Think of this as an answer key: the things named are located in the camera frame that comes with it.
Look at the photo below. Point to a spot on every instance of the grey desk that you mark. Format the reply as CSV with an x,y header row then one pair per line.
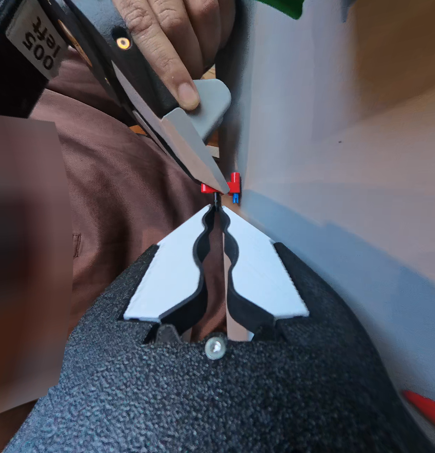
x,y
327,141

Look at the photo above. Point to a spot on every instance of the green plastic bin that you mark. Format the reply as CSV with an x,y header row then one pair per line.
x,y
281,9

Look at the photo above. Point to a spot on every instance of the red angled beam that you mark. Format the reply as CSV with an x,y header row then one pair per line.
x,y
205,188

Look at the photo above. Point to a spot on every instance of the black connector pin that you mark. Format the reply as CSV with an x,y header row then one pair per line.
x,y
217,200

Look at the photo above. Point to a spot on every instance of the toy brick race car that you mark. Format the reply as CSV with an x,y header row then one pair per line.
x,y
426,407

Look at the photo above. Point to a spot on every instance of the person's left hand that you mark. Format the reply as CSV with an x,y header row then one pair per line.
x,y
168,28

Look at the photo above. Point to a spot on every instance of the person's brown sweater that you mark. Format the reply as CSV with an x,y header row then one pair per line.
x,y
132,194

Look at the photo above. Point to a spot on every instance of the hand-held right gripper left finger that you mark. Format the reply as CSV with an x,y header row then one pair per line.
x,y
168,283

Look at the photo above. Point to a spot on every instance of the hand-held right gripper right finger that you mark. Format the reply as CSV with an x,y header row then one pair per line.
x,y
263,279

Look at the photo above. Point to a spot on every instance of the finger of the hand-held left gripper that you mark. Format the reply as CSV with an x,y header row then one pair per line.
x,y
164,141
185,141

